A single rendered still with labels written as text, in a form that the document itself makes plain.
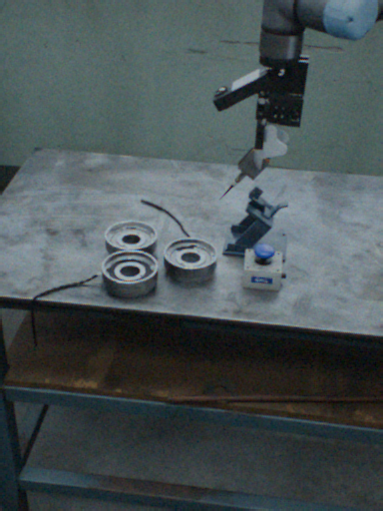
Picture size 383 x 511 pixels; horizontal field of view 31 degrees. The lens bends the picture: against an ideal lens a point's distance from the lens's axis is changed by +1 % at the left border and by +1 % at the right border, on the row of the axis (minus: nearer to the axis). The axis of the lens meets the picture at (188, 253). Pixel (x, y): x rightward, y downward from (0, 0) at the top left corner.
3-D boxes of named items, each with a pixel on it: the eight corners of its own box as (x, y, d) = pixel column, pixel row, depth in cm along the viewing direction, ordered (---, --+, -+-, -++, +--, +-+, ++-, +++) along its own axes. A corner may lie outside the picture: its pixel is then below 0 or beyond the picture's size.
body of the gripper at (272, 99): (299, 132, 125) (308, 64, 118) (251, 127, 126) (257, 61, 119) (300, 115, 131) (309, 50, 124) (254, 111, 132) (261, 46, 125)
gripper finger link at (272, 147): (283, 177, 130) (289, 129, 125) (251, 174, 130) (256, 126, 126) (284, 171, 132) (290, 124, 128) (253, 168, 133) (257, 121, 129)
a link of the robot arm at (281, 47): (258, 34, 117) (262, 20, 123) (255, 62, 119) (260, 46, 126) (304, 38, 116) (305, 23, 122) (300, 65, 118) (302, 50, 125)
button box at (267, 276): (241, 288, 132) (243, 267, 129) (243, 267, 137) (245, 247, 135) (284, 292, 131) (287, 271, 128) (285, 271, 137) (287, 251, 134)
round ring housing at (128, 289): (159, 268, 136) (159, 251, 134) (156, 301, 128) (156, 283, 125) (106, 265, 136) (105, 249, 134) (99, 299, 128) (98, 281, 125)
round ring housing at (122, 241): (108, 236, 145) (108, 220, 143) (158, 238, 145) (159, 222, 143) (102, 264, 136) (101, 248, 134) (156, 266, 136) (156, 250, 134)
